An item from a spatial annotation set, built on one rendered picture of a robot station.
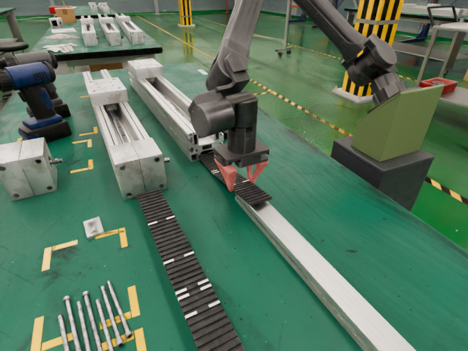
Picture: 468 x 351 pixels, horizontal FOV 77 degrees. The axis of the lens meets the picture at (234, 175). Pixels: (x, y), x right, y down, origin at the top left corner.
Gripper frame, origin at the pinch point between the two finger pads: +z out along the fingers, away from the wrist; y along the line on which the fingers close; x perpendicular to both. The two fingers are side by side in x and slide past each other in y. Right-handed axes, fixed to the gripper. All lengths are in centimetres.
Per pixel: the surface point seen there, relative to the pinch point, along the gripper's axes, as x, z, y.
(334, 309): 31.3, 2.0, 2.0
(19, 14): -1540, 68, 154
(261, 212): 10.2, 0.2, 1.0
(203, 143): -19.5, -1.3, 0.6
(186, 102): -41.8, -5.4, -3.5
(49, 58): -71, -17, 32
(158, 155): -10.3, -5.9, 14.7
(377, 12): -191, -16, -271
